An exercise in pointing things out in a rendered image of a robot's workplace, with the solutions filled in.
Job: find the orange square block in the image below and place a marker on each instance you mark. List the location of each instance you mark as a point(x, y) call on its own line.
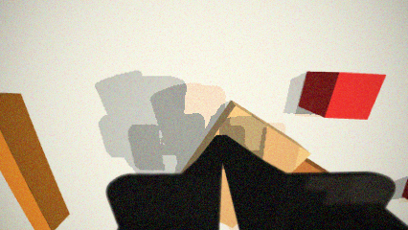
point(308, 166)

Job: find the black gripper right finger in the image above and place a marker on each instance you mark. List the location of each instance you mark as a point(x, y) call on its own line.
point(263, 194)

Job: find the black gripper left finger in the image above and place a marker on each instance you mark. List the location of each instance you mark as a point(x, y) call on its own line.
point(194, 194)

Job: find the red square block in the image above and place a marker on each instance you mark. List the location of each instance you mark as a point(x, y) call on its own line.
point(340, 95)
point(405, 191)

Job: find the orange rectangular bar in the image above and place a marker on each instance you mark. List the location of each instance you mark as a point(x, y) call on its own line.
point(26, 168)

